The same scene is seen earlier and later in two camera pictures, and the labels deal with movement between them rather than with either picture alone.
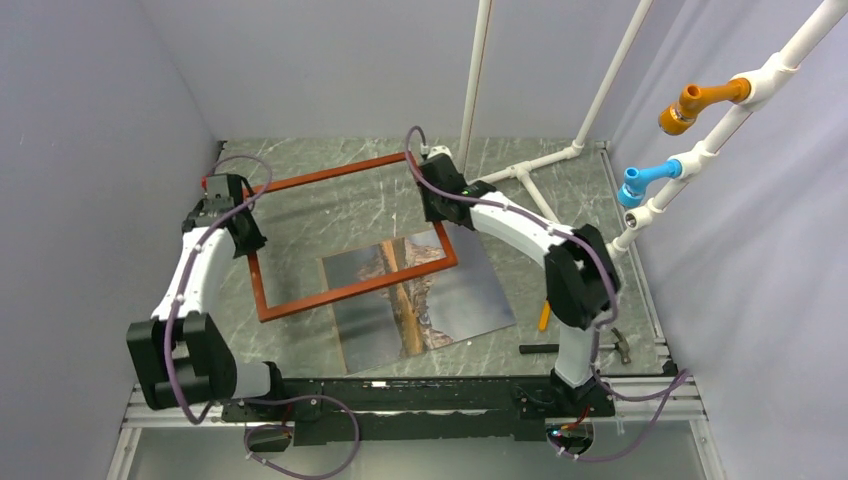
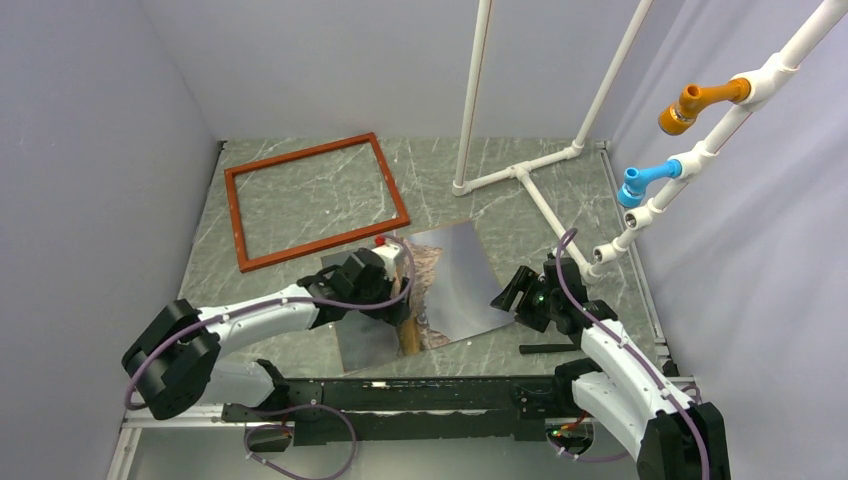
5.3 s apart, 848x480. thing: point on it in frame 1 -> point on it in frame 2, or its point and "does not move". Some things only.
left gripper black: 256,240 -> 396,313
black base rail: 325,411 does not move
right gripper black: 429,214 -> 523,280
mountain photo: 422,311 does not move
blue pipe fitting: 631,193 does not move
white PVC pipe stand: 770,82 does not move
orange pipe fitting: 677,117 does not move
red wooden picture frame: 358,287 -> 291,252
